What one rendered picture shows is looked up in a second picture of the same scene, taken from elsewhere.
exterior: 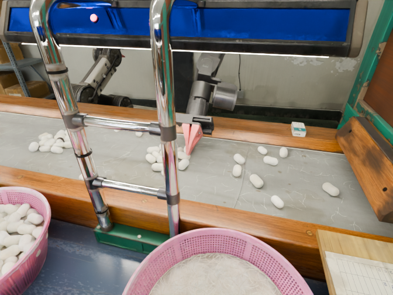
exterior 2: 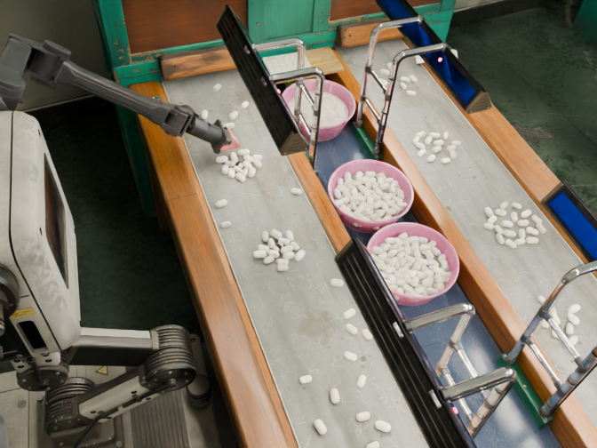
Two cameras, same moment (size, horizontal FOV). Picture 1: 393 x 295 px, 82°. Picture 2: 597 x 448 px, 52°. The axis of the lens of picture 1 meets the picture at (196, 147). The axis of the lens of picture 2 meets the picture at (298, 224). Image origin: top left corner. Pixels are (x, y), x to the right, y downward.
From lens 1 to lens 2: 2.07 m
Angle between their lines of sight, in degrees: 86
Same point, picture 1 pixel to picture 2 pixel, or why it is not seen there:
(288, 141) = not seen: hidden behind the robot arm
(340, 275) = not seen: hidden behind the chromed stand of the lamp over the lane
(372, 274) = (273, 70)
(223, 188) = (249, 129)
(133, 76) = not seen: outside the picture
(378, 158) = (212, 55)
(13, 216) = (345, 198)
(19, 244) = (350, 180)
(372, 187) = (227, 63)
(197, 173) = (244, 145)
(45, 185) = (322, 196)
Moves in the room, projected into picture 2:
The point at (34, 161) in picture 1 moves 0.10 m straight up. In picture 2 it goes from (308, 241) to (311, 220)
